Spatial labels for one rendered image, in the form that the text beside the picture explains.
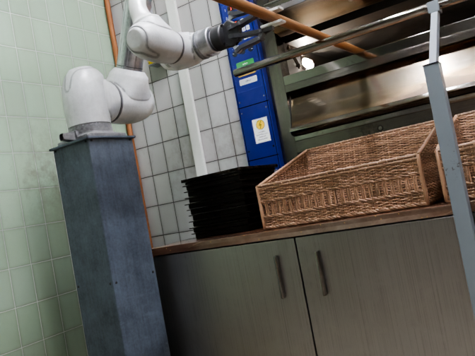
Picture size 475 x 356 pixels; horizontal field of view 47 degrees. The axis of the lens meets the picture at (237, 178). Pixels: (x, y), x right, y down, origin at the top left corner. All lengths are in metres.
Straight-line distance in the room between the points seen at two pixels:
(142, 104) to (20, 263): 0.78
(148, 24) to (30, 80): 0.98
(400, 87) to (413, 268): 0.80
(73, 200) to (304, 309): 0.87
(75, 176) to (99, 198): 0.13
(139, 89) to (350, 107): 0.83
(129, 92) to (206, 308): 0.85
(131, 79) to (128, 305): 0.83
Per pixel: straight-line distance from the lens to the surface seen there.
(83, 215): 1.94
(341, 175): 1.70
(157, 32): 1.62
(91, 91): 1.99
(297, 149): 2.30
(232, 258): 1.85
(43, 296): 2.35
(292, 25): 1.72
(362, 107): 2.18
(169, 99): 2.67
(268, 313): 1.83
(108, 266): 1.88
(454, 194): 1.51
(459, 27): 2.15
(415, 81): 2.15
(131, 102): 2.11
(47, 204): 2.40
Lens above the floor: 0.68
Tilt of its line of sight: 3 degrees up
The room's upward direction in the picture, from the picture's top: 11 degrees counter-clockwise
